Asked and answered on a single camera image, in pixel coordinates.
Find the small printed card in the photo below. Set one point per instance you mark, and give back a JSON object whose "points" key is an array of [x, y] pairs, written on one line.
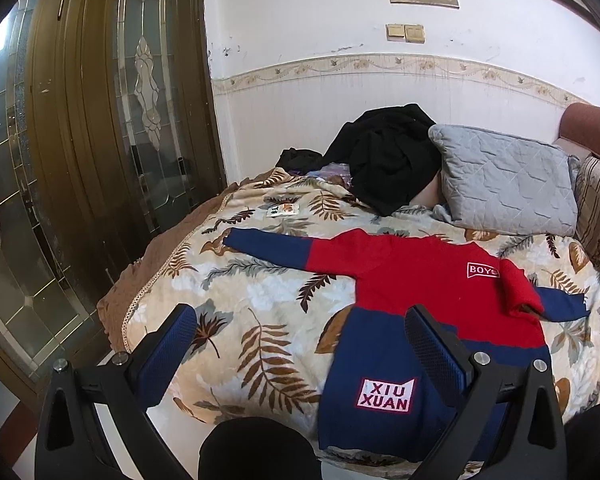
{"points": [[282, 209]]}

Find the leaf print blanket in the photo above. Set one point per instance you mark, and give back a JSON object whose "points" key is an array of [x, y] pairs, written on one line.
{"points": [[260, 300]]}

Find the brown lace-trimmed blanket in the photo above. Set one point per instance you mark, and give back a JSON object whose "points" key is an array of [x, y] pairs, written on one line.
{"points": [[130, 285]]}

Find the wooden door with glass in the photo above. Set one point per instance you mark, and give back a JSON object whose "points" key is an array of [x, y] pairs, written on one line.
{"points": [[80, 135]]}

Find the black garment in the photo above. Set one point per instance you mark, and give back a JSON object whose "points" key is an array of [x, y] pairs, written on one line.
{"points": [[385, 160]]}

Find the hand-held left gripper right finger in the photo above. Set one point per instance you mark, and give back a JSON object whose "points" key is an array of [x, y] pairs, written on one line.
{"points": [[432, 355]]}

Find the striped floral cushion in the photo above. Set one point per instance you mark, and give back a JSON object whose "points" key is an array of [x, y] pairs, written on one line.
{"points": [[597, 215]]}

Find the grey quilted pillow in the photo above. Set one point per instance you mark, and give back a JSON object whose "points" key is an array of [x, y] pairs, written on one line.
{"points": [[505, 180]]}

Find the small black cloth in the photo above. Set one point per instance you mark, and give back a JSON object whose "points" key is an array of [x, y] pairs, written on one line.
{"points": [[297, 158]]}

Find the purple plastic bag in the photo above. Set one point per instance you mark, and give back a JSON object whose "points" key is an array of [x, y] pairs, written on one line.
{"points": [[332, 172]]}

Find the person's black pants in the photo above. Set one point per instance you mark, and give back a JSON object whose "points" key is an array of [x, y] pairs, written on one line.
{"points": [[255, 450]]}

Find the beige wall switch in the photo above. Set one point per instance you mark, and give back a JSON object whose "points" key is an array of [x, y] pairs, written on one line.
{"points": [[395, 33], [415, 34]]}

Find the red and blue sweater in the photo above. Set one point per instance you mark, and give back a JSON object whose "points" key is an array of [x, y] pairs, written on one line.
{"points": [[430, 280]]}

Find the brown sofa backrest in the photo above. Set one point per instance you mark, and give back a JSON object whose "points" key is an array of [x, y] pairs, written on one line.
{"points": [[587, 127]]}

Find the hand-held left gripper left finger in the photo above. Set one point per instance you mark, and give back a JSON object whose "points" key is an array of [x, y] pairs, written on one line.
{"points": [[167, 355]]}

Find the stained glass door panel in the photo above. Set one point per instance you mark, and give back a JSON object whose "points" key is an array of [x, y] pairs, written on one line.
{"points": [[10, 240]]}

